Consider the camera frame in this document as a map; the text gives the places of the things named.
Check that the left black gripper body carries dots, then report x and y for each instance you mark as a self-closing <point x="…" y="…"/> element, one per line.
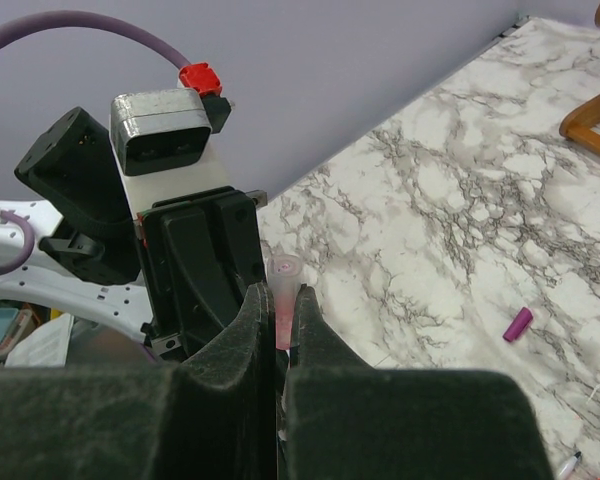
<point x="199" y="254"/>

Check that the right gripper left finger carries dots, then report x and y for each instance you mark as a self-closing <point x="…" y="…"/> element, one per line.
<point x="210" y="417"/>

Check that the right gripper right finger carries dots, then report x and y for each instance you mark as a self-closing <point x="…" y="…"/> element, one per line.
<point x="347" y="420"/>

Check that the translucent pink pen cap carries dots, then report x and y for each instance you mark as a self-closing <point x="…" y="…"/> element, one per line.
<point x="284" y="279"/>

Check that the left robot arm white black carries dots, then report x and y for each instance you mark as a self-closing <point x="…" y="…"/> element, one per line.
<point x="135" y="226"/>

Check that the purple pen cap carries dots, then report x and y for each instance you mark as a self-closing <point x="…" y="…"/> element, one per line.
<point x="518" y="326"/>

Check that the thin white green pen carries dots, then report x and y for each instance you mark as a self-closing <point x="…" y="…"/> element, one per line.
<point x="567" y="468"/>

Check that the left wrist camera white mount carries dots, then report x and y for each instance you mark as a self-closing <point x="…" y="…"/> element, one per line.
<point x="161" y="141"/>

